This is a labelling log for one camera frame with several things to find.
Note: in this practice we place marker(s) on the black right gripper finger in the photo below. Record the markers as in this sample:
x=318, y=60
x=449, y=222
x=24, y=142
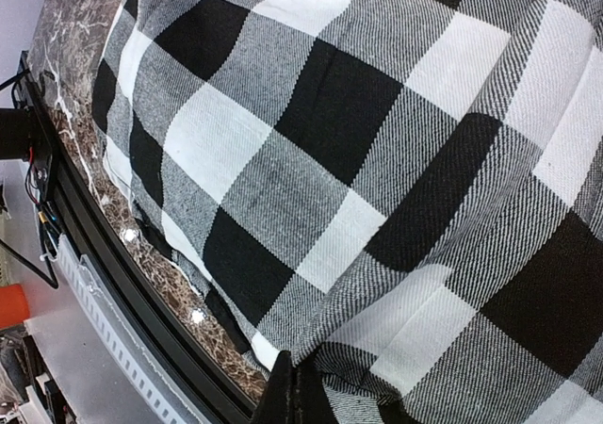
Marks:
x=276, y=403

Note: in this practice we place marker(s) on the black white plaid shirt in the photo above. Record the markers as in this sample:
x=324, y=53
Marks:
x=405, y=195

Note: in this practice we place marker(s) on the orange block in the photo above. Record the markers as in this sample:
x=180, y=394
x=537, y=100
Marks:
x=14, y=309

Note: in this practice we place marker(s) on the white slotted cable duct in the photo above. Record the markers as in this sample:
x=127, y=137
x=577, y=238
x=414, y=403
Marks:
x=141, y=369

